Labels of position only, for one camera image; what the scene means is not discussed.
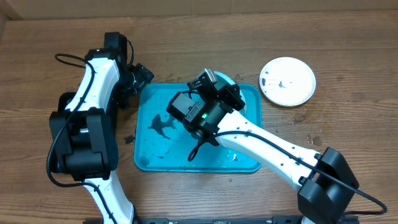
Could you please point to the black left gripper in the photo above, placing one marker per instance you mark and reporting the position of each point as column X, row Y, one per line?
column 143, row 75

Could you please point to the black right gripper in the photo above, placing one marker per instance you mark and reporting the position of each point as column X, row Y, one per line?
column 231, row 91

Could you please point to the light blue-rimmed plate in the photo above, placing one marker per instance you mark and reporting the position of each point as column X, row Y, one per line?
column 222, row 78

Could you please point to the white plate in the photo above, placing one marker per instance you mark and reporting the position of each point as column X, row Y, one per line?
column 287, row 81

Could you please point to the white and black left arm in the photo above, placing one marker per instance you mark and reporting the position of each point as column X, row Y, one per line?
column 84, row 151

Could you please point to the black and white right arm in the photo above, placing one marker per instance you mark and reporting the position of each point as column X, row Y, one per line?
column 324, row 182

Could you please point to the black water tray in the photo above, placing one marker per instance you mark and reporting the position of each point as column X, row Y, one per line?
column 111, row 110

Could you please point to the teal plastic serving tray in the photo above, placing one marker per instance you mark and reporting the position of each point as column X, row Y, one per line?
column 162, row 144

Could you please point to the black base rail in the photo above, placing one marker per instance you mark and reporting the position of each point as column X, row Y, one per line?
column 274, row 220

